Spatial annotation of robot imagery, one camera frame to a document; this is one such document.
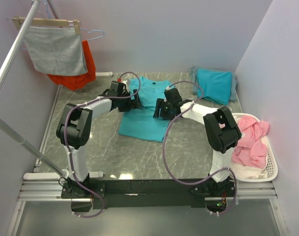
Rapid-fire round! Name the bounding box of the orange hanging garment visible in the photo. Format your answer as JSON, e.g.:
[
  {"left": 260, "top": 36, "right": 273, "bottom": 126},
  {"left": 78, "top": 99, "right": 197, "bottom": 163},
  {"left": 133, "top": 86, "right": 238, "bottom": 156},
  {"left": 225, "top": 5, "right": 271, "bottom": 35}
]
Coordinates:
[{"left": 48, "top": 40, "right": 96, "bottom": 91}]

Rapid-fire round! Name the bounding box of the wooden clip hanger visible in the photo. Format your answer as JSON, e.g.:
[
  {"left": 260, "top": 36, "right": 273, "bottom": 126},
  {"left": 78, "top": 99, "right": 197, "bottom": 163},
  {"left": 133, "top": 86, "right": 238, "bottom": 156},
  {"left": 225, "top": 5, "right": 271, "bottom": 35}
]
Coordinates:
[{"left": 11, "top": 16, "right": 81, "bottom": 35}]

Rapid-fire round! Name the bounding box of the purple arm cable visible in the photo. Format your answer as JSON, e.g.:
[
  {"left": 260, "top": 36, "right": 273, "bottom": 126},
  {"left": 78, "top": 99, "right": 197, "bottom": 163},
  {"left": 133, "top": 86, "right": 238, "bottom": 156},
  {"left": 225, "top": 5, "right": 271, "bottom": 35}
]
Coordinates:
[
  {"left": 63, "top": 71, "right": 142, "bottom": 219},
  {"left": 161, "top": 82, "right": 238, "bottom": 215}
]

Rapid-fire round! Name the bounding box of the metal clothes rack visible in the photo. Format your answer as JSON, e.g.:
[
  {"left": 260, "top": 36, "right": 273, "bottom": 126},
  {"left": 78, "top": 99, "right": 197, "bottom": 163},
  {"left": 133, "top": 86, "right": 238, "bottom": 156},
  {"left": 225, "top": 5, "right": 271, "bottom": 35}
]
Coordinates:
[{"left": 0, "top": 0, "right": 68, "bottom": 177}]

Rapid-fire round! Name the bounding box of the black base beam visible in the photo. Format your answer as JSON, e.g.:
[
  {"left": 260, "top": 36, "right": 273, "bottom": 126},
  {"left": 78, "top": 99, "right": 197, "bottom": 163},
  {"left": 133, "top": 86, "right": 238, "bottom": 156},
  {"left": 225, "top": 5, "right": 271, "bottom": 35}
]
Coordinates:
[{"left": 61, "top": 178, "right": 235, "bottom": 212}]

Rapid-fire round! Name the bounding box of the folded turquoise t shirt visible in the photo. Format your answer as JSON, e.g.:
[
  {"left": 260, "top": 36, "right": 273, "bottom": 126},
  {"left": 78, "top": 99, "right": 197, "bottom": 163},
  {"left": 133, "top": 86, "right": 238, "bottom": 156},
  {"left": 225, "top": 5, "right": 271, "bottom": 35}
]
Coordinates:
[{"left": 196, "top": 68, "right": 233, "bottom": 105}]

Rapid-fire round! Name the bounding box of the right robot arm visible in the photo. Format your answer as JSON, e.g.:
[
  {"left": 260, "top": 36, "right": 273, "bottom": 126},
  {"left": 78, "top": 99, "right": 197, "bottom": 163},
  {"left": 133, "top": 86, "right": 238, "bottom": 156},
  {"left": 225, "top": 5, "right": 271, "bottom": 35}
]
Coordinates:
[{"left": 153, "top": 88, "right": 241, "bottom": 196}]

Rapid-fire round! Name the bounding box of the white rack foot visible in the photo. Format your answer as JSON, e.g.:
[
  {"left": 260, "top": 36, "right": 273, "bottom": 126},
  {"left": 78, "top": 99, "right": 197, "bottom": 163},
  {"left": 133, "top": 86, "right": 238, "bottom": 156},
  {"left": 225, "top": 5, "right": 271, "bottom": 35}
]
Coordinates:
[{"left": 95, "top": 72, "right": 113, "bottom": 78}]

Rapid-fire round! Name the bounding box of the aluminium rail frame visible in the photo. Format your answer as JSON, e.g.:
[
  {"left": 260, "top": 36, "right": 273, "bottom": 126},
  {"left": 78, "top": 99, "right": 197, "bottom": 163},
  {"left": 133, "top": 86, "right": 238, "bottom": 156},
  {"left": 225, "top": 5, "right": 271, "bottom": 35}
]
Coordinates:
[{"left": 17, "top": 181, "right": 277, "bottom": 202}]

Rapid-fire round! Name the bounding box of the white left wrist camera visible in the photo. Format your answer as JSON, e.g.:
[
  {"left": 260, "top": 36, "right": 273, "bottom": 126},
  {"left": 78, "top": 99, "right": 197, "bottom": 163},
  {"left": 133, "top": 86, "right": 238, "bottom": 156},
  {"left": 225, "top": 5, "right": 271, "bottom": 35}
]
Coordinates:
[{"left": 117, "top": 78, "right": 130, "bottom": 91}]

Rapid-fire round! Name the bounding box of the grey hanging cloth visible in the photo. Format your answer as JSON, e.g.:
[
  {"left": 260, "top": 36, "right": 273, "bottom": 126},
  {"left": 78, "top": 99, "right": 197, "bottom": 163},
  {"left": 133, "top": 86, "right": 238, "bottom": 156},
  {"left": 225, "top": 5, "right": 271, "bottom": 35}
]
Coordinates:
[{"left": 24, "top": 27, "right": 88, "bottom": 76}]

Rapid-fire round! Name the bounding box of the white laundry basket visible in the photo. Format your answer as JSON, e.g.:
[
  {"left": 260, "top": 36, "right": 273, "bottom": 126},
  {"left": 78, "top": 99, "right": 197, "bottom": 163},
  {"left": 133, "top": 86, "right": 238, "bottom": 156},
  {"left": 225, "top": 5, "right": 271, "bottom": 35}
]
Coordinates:
[{"left": 232, "top": 113, "right": 279, "bottom": 182}]

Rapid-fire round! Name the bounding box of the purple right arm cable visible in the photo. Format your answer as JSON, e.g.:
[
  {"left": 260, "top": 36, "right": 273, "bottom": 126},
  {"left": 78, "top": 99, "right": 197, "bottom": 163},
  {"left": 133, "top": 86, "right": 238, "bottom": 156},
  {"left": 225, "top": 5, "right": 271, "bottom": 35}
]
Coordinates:
[{"left": 161, "top": 82, "right": 238, "bottom": 215}]

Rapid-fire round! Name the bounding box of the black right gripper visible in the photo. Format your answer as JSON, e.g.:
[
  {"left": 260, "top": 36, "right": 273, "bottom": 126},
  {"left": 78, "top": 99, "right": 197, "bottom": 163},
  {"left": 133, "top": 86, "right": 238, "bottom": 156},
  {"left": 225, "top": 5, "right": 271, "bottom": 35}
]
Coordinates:
[{"left": 153, "top": 98, "right": 175, "bottom": 121}]

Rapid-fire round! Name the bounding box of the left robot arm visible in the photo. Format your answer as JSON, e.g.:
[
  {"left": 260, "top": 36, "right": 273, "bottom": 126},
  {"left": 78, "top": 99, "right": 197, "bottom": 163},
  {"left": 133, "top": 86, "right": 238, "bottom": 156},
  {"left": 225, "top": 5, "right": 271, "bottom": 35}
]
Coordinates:
[{"left": 56, "top": 80, "right": 143, "bottom": 198}]

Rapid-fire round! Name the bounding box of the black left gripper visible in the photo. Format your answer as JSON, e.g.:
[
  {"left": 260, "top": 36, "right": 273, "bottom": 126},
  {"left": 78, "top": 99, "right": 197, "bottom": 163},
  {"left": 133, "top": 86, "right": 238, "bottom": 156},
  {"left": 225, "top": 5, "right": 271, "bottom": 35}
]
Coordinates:
[{"left": 118, "top": 89, "right": 143, "bottom": 112}]

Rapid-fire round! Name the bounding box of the turquoise t shirt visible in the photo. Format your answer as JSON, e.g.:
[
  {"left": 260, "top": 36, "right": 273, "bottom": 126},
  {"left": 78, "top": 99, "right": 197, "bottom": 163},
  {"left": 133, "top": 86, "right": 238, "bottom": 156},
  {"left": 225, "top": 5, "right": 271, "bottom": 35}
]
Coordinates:
[
  {"left": 196, "top": 68, "right": 233, "bottom": 105},
  {"left": 118, "top": 77, "right": 171, "bottom": 143}
]

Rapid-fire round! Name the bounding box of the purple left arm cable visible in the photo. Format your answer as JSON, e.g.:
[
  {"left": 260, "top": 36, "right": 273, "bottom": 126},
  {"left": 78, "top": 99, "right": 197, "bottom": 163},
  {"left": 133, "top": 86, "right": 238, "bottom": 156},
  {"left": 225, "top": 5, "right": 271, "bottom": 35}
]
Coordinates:
[{"left": 63, "top": 71, "right": 142, "bottom": 219}]

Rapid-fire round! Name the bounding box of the pink t shirt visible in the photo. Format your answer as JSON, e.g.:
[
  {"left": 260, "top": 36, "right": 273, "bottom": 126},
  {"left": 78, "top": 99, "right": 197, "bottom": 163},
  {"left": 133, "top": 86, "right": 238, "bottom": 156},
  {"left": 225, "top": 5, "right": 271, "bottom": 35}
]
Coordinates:
[{"left": 232, "top": 115, "right": 269, "bottom": 170}]

